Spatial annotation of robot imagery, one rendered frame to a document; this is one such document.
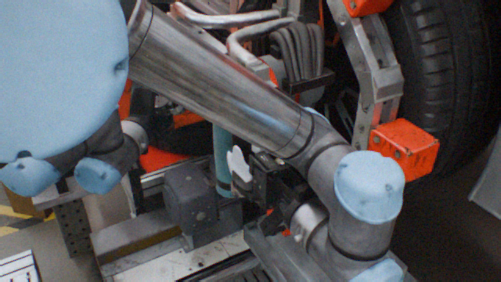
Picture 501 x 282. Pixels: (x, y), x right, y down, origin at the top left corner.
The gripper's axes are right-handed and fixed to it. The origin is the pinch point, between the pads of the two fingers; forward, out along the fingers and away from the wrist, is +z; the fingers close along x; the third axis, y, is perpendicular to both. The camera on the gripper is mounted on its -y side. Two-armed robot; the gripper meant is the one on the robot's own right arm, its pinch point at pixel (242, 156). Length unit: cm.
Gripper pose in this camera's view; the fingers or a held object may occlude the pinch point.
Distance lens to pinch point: 79.3
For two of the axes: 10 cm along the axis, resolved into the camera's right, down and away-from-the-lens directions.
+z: -5.0, -5.0, 7.1
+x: -8.7, 2.8, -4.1
